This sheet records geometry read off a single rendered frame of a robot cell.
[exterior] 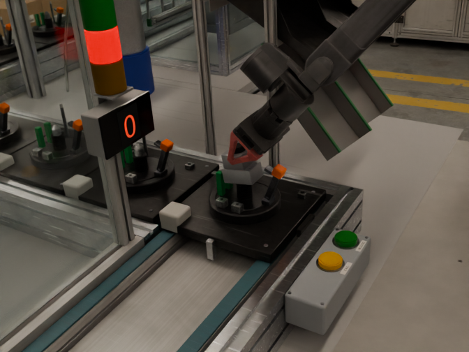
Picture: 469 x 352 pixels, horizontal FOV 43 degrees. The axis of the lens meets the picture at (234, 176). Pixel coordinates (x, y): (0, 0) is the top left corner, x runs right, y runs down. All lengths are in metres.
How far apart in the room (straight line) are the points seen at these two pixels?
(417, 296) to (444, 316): 0.06
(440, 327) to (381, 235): 0.27
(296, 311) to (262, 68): 0.40
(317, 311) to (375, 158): 0.69
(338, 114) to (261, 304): 0.56
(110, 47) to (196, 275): 0.43
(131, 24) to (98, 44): 1.04
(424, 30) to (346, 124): 3.87
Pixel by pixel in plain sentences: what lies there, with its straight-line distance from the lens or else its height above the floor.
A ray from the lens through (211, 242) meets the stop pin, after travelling 1.08.
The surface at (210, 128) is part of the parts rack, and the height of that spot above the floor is 1.01.
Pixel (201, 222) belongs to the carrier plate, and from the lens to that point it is 1.12.
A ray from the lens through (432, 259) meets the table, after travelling 1.23.
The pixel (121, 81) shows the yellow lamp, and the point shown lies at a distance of 0.94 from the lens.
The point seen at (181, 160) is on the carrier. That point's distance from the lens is 1.35.
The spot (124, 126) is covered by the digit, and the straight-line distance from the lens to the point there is 0.96.
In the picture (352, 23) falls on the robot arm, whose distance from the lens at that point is 0.98.
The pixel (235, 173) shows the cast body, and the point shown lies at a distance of 1.11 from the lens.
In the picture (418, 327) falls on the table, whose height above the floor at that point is 0.86.
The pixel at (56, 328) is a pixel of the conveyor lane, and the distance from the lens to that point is 1.00.
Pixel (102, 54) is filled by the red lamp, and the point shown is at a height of 1.33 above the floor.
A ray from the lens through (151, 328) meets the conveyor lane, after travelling 1.00.
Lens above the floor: 1.59
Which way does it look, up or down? 29 degrees down
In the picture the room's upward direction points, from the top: 4 degrees counter-clockwise
